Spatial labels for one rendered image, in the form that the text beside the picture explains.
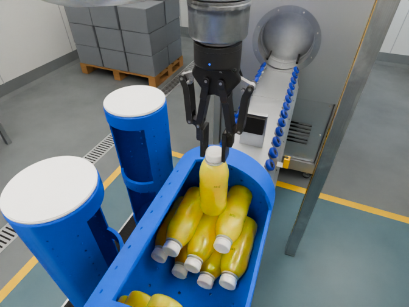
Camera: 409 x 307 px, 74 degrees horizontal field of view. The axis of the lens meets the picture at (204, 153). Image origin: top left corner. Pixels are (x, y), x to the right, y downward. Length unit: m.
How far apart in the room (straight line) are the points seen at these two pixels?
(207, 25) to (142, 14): 3.03
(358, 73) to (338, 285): 1.28
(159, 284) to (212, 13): 0.60
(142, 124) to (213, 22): 0.86
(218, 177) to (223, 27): 0.30
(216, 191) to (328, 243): 1.57
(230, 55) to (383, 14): 0.73
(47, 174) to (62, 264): 0.29
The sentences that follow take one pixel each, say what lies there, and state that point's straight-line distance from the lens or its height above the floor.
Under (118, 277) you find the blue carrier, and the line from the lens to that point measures 0.51.
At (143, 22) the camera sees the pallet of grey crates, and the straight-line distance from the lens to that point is 3.43.
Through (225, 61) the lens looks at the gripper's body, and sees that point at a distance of 0.43.
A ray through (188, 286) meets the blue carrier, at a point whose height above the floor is 0.96.
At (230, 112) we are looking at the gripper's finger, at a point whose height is 1.40.
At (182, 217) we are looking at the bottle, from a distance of 0.66.
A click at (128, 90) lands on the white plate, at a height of 1.04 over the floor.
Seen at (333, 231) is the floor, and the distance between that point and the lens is 2.19.
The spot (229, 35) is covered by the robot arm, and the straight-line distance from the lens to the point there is 0.41.
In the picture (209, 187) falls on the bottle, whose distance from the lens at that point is 0.59.
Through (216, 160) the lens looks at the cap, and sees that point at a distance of 0.55.
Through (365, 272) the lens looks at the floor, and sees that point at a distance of 2.09.
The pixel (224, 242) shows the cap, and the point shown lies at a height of 1.11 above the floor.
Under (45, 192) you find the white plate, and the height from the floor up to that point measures 1.04.
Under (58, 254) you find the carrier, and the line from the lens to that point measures 1.01.
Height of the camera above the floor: 1.66
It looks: 41 degrees down
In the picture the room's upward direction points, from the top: straight up
